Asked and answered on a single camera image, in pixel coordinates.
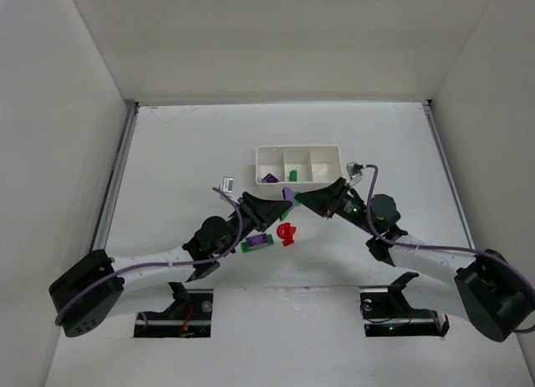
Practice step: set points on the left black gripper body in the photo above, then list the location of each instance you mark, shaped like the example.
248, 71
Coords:
252, 211

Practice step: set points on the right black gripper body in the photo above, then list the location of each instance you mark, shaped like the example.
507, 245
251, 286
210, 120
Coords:
335, 199

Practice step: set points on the green plate purple brick lego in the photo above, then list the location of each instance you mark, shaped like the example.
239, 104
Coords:
256, 242

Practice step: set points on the green purple lego assembly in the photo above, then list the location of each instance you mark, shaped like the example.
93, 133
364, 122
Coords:
289, 195

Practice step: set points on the purple lego brick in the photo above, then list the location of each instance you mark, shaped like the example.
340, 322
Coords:
269, 178

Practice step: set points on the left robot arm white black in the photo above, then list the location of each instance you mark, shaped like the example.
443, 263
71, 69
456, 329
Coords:
99, 286

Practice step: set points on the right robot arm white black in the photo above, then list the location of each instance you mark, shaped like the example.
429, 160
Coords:
482, 287

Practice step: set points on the red round lego piece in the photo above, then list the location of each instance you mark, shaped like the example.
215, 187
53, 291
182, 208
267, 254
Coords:
286, 232

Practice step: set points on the white three-compartment container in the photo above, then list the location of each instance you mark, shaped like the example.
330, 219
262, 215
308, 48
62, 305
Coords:
318, 166

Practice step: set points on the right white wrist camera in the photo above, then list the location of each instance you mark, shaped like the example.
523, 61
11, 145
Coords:
354, 171

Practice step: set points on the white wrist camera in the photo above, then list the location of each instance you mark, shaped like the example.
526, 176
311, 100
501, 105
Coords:
226, 185
354, 171

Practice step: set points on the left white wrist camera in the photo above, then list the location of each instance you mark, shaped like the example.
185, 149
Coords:
226, 185

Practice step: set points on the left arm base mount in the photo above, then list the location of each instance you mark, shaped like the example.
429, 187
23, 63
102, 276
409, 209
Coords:
187, 316

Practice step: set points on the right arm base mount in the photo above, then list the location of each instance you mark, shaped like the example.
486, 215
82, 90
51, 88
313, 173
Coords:
386, 313

